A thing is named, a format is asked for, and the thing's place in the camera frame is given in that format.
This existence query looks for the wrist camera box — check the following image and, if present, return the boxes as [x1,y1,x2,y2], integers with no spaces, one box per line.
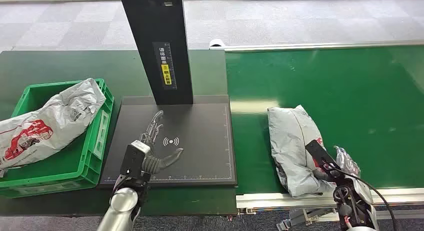
[119,140,153,184]
[304,139,340,172]

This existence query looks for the grey mailer bag red print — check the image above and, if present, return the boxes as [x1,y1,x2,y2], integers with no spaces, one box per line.
[266,105,362,199]
[0,78,107,178]

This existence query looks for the green conveyor belt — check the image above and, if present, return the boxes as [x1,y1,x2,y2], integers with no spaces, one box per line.
[225,44,424,196]

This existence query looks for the black scanner platform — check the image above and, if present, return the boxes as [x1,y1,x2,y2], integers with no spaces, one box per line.
[97,95,238,190]

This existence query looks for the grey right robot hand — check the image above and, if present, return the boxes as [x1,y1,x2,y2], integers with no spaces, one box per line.
[312,145,375,205]

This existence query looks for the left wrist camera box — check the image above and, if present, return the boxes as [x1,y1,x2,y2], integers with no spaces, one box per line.
[119,140,153,184]

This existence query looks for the black yellow column label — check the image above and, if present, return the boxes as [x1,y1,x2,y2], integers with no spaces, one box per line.
[152,41,178,91]

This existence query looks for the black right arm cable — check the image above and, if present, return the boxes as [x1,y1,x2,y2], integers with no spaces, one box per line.
[326,166,398,231]

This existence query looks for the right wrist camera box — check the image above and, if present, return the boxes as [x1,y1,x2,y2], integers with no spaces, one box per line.
[304,139,340,172]

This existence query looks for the green plastic crate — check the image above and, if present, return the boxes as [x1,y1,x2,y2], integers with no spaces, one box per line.
[0,78,115,200]

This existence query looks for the aluminium conveyor frame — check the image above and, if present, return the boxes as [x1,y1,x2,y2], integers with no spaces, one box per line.
[209,39,424,231]

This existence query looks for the dark green table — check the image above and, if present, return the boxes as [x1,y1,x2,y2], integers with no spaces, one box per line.
[0,48,238,218]

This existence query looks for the black scanner column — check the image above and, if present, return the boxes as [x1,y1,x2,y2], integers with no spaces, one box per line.
[118,0,195,106]

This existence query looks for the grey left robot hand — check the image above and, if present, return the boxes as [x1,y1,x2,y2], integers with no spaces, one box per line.
[139,110,185,176]

